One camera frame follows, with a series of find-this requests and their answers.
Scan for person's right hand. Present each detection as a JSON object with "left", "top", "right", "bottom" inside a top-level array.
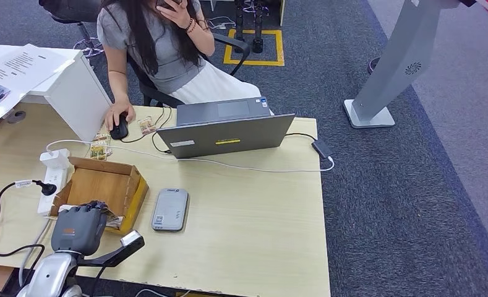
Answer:
[{"left": 103, "top": 100, "right": 137, "bottom": 132}]

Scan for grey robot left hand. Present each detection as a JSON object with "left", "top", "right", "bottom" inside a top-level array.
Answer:
[{"left": 50, "top": 200, "right": 108, "bottom": 257}]

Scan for person's left hand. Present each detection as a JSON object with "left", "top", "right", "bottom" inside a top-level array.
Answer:
[{"left": 156, "top": 0, "right": 192, "bottom": 30}]

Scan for black computer mouse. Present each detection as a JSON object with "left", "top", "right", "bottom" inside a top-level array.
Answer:
[{"left": 109, "top": 113, "right": 130, "bottom": 141}]

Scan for gold patterned ID card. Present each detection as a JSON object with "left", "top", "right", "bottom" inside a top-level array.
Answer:
[{"left": 137, "top": 116, "right": 158, "bottom": 137}]

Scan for pale room key card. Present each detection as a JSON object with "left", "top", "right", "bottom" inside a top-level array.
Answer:
[{"left": 103, "top": 207, "right": 125, "bottom": 230}]

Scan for person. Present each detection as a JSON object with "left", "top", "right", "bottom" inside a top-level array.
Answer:
[{"left": 96, "top": 0, "right": 274, "bottom": 133}]

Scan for grey card reader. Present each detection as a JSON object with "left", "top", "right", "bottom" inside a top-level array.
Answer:
[{"left": 151, "top": 187, "right": 190, "bottom": 233}]

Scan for black office chair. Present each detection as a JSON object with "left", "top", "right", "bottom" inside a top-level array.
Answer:
[
  {"left": 38, "top": 0, "right": 105, "bottom": 58},
  {"left": 126, "top": 32, "right": 252, "bottom": 109}
]

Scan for white cabinet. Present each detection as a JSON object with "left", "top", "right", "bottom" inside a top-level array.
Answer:
[{"left": 0, "top": 43, "right": 113, "bottom": 143}]

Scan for brown cardboard box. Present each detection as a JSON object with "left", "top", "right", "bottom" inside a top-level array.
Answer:
[{"left": 49, "top": 156, "right": 150, "bottom": 236}]

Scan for white power strip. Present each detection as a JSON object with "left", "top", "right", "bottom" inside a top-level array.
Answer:
[{"left": 36, "top": 166, "right": 69, "bottom": 217}]

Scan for black robot legs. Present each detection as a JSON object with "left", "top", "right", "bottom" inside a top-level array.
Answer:
[{"left": 233, "top": 0, "right": 268, "bottom": 55}]

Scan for grey desk grommet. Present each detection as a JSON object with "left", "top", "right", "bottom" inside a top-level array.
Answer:
[{"left": 5, "top": 110, "right": 27, "bottom": 126}]

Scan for yellow floor tape square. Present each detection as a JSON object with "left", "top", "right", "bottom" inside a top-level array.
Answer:
[{"left": 223, "top": 29, "right": 286, "bottom": 67}]

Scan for printed paper sheet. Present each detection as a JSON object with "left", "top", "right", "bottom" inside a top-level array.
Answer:
[{"left": 0, "top": 43, "right": 75, "bottom": 133}]

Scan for grey laptop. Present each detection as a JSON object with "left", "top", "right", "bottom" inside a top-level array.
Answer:
[{"left": 156, "top": 97, "right": 296, "bottom": 160}]

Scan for dark grey adapter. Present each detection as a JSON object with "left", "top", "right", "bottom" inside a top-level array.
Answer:
[{"left": 311, "top": 139, "right": 333, "bottom": 160}]

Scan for grey kiosk stand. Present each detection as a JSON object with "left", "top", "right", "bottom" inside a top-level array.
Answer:
[{"left": 343, "top": 0, "right": 461, "bottom": 130}]

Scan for black mouse cable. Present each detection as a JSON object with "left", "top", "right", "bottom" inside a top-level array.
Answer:
[{"left": 121, "top": 107, "right": 166, "bottom": 144}]

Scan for white floor cable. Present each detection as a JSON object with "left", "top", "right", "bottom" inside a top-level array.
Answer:
[{"left": 205, "top": 15, "right": 237, "bottom": 32}]

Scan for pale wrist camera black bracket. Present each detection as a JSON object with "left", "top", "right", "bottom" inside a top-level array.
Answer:
[{"left": 76, "top": 230, "right": 146, "bottom": 270}]

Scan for grey power strip cable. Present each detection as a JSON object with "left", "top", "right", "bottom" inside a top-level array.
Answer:
[{"left": 18, "top": 218, "right": 53, "bottom": 288}]

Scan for black laptop cable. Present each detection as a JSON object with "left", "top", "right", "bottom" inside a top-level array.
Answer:
[{"left": 151, "top": 108, "right": 174, "bottom": 155}]

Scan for black camera cable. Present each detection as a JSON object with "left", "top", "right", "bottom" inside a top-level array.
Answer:
[{"left": 88, "top": 266, "right": 106, "bottom": 297}]

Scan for black adapter cable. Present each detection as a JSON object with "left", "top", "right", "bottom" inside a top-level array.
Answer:
[{"left": 285, "top": 132, "right": 317, "bottom": 144}]

